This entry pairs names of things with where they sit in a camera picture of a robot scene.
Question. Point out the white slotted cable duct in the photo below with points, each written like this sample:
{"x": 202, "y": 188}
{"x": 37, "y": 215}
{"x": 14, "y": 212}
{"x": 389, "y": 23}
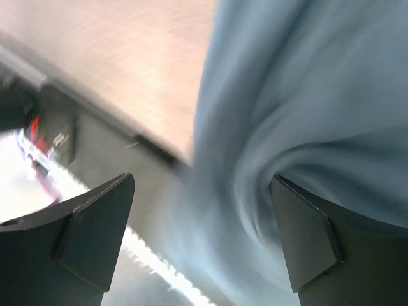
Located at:
{"x": 141, "y": 277}

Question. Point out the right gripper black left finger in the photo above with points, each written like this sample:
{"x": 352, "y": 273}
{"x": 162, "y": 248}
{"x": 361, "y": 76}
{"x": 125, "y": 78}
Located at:
{"x": 66, "y": 254}

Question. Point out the grey-blue t-shirt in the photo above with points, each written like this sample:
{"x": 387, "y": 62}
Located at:
{"x": 315, "y": 91}

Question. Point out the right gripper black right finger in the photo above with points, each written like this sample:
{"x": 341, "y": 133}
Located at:
{"x": 336, "y": 257}

